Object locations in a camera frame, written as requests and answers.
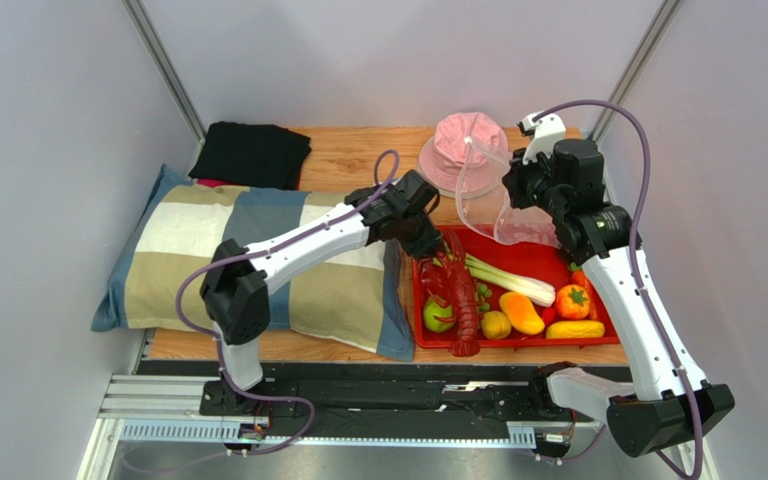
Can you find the clear zip top bag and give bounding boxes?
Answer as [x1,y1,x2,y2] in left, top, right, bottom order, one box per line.
[454,136,560,248]

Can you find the red toy lobster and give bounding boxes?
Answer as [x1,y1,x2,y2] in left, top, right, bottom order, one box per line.
[419,230,481,357]

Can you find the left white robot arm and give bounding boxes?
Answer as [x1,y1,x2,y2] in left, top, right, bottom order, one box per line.
[200,170,442,394]

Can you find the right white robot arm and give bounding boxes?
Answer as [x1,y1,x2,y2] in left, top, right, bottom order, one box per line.
[502,139,735,457]

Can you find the pink bucket hat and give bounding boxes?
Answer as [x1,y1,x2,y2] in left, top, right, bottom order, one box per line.
[417,112,509,198]

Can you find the plaid patchwork pillow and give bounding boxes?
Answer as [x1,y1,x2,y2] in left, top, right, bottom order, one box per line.
[91,165,415,361]

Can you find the toy carrot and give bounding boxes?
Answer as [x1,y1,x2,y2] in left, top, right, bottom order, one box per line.
[568,263,601,321]

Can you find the green toy apple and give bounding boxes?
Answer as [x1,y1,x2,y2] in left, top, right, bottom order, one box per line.
[422,296,456,333]

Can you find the red plastic tray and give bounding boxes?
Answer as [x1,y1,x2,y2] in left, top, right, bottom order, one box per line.
[412,225,620,350]

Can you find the toy celery stalk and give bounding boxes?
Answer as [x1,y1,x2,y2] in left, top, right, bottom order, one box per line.
[463,253,556,307]

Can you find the green toy grapes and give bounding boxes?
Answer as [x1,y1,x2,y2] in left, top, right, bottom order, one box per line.
[475,282,492,314]

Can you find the orange toy tomato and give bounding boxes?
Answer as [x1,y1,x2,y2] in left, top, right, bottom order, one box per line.
[555,284,591,320]

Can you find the orange toy mango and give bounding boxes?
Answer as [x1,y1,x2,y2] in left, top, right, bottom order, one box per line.
[499,292,546,335]

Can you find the yellow toy lemon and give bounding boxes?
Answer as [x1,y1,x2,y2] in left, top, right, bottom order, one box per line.
[480,311,512,340]

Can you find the yellow toy banana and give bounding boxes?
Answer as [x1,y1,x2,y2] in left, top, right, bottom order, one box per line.
[545,320,606,340]

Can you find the black folded cloth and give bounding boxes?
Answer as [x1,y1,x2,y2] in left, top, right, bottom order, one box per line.
[189,121,312,190]

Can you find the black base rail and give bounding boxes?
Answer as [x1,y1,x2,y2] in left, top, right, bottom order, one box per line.
[117,359,595,461]

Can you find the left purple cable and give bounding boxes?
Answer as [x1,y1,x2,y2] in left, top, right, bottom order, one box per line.
[174,148,401,457]

